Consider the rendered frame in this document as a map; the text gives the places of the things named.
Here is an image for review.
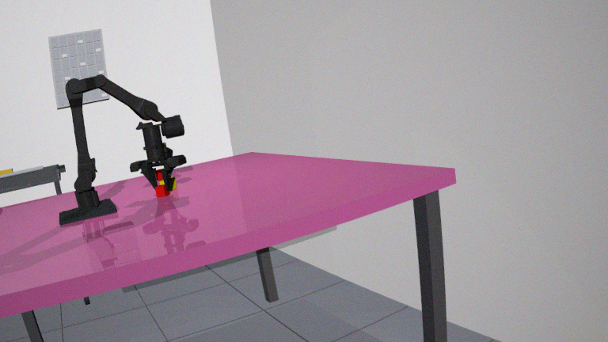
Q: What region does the yellow cube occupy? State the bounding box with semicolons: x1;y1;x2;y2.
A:
160;177;177;191

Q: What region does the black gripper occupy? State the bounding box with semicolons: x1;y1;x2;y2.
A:
130;140;187;190

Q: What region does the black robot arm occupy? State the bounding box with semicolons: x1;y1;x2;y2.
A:
66;74;184;212

